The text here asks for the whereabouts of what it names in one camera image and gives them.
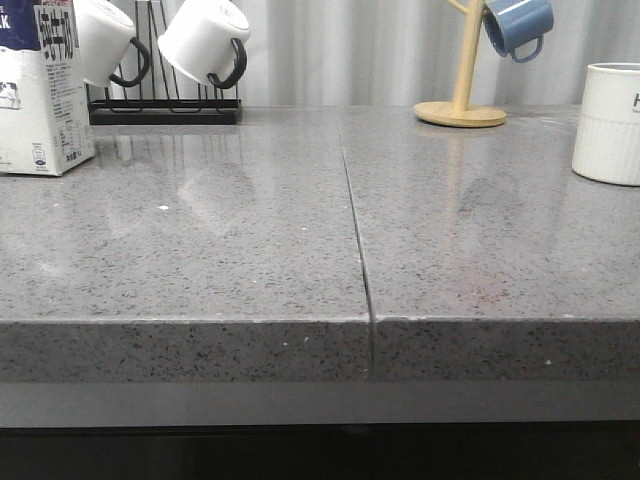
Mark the white blue milk carton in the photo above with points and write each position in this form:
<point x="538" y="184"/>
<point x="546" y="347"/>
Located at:
<point x="45" y="127"/>

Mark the cream HOME cup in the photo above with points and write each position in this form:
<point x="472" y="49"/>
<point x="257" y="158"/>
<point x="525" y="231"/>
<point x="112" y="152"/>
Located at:
<point x="607" y="140"/>

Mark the wooden mug tree stand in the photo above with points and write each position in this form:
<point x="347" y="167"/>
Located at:
<point x="459" y="112"/>

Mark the right white hanging mug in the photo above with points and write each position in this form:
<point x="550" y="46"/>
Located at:
<point x="206" y="40"/>

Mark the white hanging mug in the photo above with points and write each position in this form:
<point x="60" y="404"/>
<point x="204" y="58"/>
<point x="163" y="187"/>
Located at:
<point x="206" y="40"/>
<point x="105" y="34"/>

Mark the left white hanging mug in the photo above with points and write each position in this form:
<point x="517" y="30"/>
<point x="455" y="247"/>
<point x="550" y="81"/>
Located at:
<point x="105" y="34"/>

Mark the blue hanging mug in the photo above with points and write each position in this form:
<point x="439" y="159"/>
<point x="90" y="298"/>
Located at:
<point x="516" y="28"/>

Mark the black wire mug rack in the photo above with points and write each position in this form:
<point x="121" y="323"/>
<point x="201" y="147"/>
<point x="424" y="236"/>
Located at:
<point x="165" y="96"/>

